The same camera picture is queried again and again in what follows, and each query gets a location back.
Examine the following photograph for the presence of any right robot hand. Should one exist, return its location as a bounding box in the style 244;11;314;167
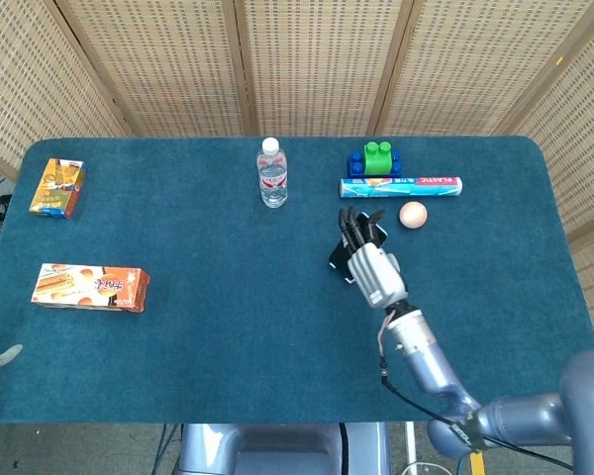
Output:
338;207;410;311

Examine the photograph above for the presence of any black smartphone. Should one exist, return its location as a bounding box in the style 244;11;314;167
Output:
328;211;390;286

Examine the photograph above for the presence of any brown egg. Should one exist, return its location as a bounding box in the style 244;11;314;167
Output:
399;201;429;230

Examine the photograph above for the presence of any plastic wrap roll box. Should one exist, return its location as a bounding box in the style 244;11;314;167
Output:
339;176;464;200

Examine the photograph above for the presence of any orange biscuit box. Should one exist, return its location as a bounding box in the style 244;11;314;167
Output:
30;262;151;314

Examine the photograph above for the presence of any blue toy building block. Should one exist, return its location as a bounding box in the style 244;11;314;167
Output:
346;149;403;178

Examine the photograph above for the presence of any green toy building block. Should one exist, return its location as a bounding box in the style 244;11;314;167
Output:
363;141;395;177

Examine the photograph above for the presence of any yellow snack box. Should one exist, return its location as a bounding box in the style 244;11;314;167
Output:
28;157;88;220

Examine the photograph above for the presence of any clear plastic water bottle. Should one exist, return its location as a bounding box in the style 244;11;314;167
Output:
255;137;289;210

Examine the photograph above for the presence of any blue table cloth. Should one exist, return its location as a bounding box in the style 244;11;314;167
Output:
0;136;594;426

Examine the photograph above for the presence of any white table leg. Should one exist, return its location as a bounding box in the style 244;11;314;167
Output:
404;422;419;467

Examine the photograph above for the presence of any grey robot torso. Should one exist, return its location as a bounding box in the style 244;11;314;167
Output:
176;422;392;475

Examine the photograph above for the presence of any woven bamboo folding screen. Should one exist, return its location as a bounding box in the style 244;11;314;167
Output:
0;0;594;347

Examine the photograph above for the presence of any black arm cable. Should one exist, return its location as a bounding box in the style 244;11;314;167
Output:
377;319;574;470

